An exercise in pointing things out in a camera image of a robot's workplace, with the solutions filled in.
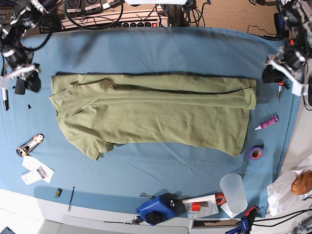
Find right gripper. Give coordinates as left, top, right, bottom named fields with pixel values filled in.
left=0, top=64, right=41, bottom=92

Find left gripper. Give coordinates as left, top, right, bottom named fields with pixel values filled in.
left=262, top=47, right=308, bottom=96

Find olive green t-shirt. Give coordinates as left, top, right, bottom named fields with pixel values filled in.
left=49, top=74, right=257, bottom=160

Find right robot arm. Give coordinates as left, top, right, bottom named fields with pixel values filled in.
left=0, top=0, right=58, bottom=95

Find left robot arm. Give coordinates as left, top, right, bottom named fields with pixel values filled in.
left=262, top=0, right=312, bottom=97

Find orange screwdriver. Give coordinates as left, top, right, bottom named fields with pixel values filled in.
left=277, top=82, right=284, bottom=103

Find black remote control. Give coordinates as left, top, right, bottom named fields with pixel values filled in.
left=15, top=78, right=26, bottom=95

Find white black marker pen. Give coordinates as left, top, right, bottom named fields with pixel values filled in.
left=2, top=89, right=9, bottom=111

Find pink glue tube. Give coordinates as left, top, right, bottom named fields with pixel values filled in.
left=255, top=115, right=278, bottom=131

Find orange utility knife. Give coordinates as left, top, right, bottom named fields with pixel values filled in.
left=16, top=134, right=44, bottom=157

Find blue table cloth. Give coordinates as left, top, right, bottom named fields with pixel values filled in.
left=0, top=28, right=300, bottom=216

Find purple tape roll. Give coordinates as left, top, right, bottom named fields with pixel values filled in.
left=247, top=145, right=264, bottom=160

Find white paper cards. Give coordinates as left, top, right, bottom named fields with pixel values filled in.
left=21, top=156, right=54, bottom=185

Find small green battery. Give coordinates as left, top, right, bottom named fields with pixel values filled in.
left=55, top=188, right=62, bottom=198

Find translucent plastic cup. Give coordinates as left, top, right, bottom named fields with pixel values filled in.
left=220, top=173, right=248, bottom=214

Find white plastic bag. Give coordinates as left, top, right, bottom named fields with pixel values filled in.
left=267, top=156, right=312, bottom=216

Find black tweezers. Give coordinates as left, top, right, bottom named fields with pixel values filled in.
left=68, top=186, right=75, bottom=212

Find orange tape roll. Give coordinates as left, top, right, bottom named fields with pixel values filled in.
left=215, top=193, right=226, bottom=206

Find blue clamp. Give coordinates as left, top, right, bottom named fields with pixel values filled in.
left=225, top=206, right=258, bottom=234

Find blue plastic box device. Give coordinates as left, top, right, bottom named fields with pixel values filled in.
left=136, top=193, right=186, bottom=226

